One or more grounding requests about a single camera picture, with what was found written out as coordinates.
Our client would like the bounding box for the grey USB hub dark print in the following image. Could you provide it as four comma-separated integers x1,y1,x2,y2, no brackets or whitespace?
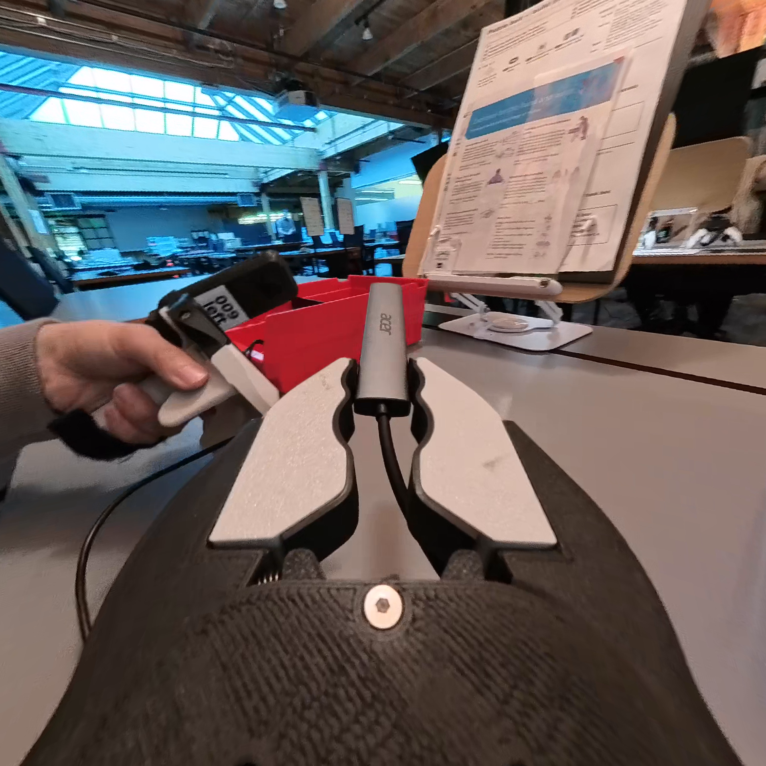
353,282,420,521

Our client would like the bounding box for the black hanging screen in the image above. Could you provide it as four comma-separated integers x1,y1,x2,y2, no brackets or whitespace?
412,142,450,175

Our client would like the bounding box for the clear acrylic holder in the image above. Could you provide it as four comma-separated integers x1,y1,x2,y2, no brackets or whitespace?
643,206,701,250

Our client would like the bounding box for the grey desk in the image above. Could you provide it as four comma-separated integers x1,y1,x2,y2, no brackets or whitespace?
0,274,766,766

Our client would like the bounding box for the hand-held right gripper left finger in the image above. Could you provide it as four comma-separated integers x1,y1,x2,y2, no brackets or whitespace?
208,357,360,562

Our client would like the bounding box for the dark blue office chair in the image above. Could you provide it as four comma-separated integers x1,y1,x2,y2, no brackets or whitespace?
0,239,61,322

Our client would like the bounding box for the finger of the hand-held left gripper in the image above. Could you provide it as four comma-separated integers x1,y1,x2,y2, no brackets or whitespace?
211,344,282,416

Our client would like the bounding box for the white instruction sheet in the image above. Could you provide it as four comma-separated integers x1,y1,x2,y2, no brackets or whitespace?
440,0,689,273

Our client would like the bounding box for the wooden document stand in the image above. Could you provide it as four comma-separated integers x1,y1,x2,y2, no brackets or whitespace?
402,0,713,352

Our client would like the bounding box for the blue header exercise sheet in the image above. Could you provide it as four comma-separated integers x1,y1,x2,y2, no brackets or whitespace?
446,57,626,264

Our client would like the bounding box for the black cable blue ring plug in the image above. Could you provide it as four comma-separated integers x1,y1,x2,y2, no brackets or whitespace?
75,440,237,642

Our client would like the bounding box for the person's left forearm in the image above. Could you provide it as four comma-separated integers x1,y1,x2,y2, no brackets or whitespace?
0,317,61,492

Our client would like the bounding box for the person's left hand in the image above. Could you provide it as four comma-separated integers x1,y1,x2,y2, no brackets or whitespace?
35,321,210,446

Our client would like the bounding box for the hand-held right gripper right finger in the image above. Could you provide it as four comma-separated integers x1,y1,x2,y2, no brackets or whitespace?
408,357,559,563

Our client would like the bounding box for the neighbouring wooden table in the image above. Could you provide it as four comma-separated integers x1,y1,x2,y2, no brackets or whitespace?
628,242,766,336

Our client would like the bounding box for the ceiling projector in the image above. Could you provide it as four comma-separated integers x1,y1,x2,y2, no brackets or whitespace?
272,90,318,121

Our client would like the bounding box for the red plastic bin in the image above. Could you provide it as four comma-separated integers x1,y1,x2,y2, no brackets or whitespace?
224,274,429,397

